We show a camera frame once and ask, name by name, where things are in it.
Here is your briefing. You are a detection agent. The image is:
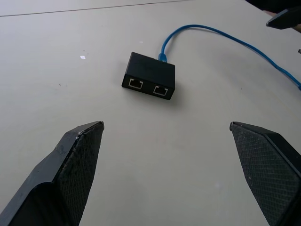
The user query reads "black ethernet splitter box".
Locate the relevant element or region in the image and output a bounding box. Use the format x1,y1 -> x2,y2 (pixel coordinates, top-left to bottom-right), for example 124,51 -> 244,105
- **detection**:
121,52 -> 176,101

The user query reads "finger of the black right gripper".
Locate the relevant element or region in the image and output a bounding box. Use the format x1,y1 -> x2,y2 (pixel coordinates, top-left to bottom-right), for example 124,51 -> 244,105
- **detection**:
266,7 -> 301,30

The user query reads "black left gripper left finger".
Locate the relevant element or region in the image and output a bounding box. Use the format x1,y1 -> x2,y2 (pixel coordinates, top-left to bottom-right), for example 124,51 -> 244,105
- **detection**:
0,121 -> 105,226

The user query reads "blue Ethernet cable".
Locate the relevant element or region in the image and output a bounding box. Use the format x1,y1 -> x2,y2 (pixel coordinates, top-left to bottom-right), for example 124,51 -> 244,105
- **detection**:
158,24 -> 301,91

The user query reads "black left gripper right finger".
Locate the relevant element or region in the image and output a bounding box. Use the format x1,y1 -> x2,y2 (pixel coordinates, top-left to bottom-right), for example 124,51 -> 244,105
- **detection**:
229,121 -> 301,226

